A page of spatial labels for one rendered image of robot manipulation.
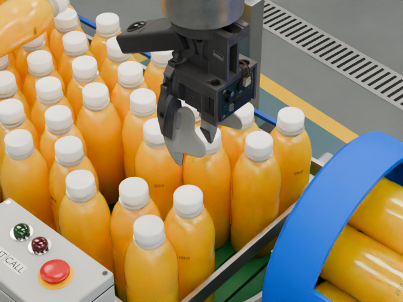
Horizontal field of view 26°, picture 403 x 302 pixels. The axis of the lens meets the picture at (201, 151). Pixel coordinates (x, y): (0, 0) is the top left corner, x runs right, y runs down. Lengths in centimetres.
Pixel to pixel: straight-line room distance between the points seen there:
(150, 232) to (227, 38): 30
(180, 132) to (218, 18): 18
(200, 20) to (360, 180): 26
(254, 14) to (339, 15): 206
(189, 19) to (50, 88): 47
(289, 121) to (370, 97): 192
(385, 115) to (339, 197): 211
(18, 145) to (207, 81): 38
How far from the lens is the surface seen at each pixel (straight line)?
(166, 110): 100
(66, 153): 122
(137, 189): 116
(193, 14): 91
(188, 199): 114
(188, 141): 103
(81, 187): 117
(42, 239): 111
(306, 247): 100
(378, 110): 312
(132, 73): 135
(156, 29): 100
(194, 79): 96
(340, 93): 318
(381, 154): 104
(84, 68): 137
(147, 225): 111
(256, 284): 133
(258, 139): 123
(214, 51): 94
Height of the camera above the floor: 191
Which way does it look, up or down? 41 degrees down
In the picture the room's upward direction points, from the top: straight up
